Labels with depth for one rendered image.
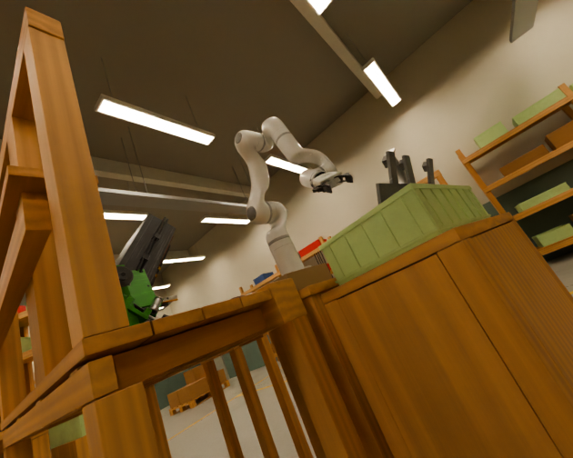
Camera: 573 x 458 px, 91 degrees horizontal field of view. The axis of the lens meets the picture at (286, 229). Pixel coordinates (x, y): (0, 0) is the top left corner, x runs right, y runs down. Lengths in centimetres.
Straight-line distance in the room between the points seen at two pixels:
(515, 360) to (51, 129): 126
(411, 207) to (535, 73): 589
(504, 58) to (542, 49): 49
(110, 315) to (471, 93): 648
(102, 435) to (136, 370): 16
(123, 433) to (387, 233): 81
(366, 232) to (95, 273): 77
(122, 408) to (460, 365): 78
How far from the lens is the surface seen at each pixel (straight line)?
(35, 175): 127
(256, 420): 165
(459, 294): 83
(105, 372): 73
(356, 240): 99
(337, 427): 110
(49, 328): 113
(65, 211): 84
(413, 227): 90
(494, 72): 675
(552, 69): 671
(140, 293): 150
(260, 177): 147
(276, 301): 101
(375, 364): 103
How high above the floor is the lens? 74
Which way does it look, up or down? 18 degrees up
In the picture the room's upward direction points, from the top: 24 degrees counter-clockwise
